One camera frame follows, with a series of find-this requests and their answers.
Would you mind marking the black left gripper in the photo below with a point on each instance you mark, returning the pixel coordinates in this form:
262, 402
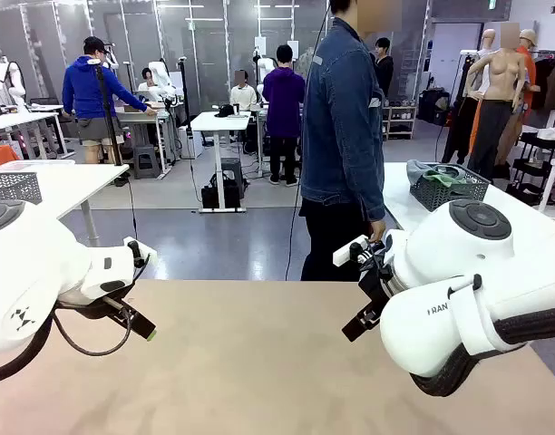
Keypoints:
91, 310

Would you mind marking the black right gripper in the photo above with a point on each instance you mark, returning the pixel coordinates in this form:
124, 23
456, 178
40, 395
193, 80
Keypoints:
378, 283

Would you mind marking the grey plastic lattice basket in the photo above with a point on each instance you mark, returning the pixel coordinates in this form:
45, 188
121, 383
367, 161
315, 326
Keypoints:
454, 197
14, 188

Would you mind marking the blue-grey towel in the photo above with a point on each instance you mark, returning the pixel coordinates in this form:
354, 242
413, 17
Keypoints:
415, 172

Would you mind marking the person's right forearm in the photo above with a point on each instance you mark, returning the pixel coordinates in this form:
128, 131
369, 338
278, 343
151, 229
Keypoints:
370, 190

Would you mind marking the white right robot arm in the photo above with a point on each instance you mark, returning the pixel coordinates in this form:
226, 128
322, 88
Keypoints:
463, 272

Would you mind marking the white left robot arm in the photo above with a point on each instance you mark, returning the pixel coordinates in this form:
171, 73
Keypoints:
32, 267

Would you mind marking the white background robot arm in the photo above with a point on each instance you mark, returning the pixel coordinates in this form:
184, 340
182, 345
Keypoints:
258, 90
15, 86
159, 74

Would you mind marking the person's right hand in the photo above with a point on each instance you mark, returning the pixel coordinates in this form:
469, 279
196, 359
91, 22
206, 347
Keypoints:
377, 230

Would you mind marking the black bag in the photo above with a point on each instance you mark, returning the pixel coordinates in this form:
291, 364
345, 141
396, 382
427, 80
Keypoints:
221, 195

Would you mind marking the grey step stool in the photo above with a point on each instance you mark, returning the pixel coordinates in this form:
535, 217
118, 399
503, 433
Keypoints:
146, 158

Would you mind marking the black braided right arm sleeve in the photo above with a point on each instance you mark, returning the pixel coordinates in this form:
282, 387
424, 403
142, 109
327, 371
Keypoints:
531, 324

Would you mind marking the person in denim jacket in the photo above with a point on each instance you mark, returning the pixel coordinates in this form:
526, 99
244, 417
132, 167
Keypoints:
336, 136

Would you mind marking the wooden shoe shelf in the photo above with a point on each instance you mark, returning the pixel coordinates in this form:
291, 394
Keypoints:
400, 122

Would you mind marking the white work table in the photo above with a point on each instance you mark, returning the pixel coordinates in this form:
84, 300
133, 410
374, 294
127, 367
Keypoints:
137, 115
14, 120

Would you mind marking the black tripod pole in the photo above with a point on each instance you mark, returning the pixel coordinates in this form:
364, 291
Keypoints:
106, 113

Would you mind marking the white standing desk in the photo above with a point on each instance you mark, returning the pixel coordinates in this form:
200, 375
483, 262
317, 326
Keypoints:
218, 121

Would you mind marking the black cap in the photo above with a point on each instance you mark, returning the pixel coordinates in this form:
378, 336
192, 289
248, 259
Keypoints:
224, 111

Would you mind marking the black luggage pile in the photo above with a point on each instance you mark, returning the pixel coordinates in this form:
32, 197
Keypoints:
434, 106

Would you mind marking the black utility cart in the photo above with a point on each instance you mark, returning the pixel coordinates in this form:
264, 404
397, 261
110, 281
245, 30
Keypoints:
531, 167

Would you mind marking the black stand pole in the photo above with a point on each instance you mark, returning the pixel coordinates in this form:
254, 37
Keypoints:
184, 90

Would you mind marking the person in purple hoodie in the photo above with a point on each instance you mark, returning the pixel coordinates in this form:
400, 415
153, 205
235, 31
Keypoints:
283, 99

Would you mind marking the person in blue hoodie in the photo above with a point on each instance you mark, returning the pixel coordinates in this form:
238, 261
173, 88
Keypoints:
84, 90

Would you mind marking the seated black-haired person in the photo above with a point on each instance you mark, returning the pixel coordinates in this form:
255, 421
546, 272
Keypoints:
145, 84

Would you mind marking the seated person in white top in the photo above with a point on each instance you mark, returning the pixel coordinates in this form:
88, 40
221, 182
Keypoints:
243, 97

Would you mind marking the person in black jacket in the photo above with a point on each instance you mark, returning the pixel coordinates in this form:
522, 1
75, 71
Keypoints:
385, 72

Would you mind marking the nude mannequin with grey trousers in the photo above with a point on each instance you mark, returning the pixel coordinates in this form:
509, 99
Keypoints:
499, 77

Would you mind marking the dark garments on clothes rack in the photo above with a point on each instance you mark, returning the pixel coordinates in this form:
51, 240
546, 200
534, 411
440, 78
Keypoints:
554, 86

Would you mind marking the white mannequin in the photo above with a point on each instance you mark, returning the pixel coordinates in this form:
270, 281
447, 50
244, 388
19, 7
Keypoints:
487, 41

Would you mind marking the mannequin with beige hat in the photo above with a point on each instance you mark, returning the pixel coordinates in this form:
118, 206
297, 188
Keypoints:
527, 38

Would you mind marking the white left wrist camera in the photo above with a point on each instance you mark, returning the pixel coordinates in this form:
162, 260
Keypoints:
148, 254

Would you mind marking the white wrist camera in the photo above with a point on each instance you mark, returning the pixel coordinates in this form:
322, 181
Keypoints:
345, 256
148, 254

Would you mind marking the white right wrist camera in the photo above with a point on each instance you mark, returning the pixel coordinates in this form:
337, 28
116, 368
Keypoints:
345, 256

